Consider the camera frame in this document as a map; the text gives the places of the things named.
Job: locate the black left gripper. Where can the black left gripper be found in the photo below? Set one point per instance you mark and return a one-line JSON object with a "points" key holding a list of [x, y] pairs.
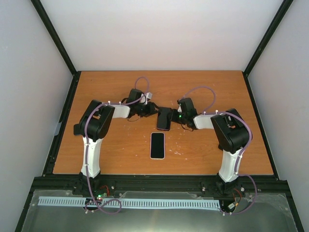
{"points": [[151, 109]]}

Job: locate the right black frame post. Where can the right black frame post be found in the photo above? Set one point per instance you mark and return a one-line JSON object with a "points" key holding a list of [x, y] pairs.
{"points": [[277, 19]]}

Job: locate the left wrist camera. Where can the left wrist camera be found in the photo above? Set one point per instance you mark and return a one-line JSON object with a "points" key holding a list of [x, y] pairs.
{"points": [[146, 97]]}

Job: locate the black phone case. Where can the black phone case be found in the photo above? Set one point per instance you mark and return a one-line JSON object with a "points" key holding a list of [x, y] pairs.
{"points": [[158, 128]]}

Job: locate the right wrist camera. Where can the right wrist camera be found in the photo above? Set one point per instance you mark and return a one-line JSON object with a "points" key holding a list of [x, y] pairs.
{"points": [[186, 105]]}

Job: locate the blue-edged black phone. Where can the blue-edged black phone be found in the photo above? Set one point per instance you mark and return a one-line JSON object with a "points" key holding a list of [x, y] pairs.
{"points": [[77, 130]]}

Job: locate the black aluminium frame rail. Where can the black aluminium frame rail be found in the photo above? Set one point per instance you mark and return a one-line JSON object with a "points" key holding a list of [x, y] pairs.
{"points": [[203, 185]]}

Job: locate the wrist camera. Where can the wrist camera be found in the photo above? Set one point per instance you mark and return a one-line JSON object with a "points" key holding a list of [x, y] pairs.
{"points": [[186, 105], [146, 97]]}

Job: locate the black frame post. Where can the black frame post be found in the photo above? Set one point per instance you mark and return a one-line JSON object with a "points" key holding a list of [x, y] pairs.
{"points": [[277, 19], [55, 146]]}

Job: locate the light blue cable duct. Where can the light blue cable duct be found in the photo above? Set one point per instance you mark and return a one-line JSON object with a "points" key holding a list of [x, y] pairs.
{"points": [[131, 203]]}

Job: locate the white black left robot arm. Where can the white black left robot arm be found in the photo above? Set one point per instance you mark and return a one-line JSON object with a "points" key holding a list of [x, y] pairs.
{"points": [[96, 120]]}

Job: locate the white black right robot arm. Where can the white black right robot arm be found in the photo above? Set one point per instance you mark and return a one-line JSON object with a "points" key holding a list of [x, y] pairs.
{"points": [[233, 135]]}

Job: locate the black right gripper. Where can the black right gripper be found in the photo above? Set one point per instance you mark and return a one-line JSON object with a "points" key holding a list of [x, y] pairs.
{"points": [[173, 112]]}

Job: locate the metal base plate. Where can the metal base plate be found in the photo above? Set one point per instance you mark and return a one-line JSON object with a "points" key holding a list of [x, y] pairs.
{"points": [[270, 213]]}

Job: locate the white clear phone case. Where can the white clear phone case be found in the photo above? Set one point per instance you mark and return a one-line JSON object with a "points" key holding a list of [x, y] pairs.
{"points": [[157, 158]]}

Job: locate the left black frame post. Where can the left black frame post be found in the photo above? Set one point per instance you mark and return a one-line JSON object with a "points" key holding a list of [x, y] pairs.
{"points": [[55, 146]]}

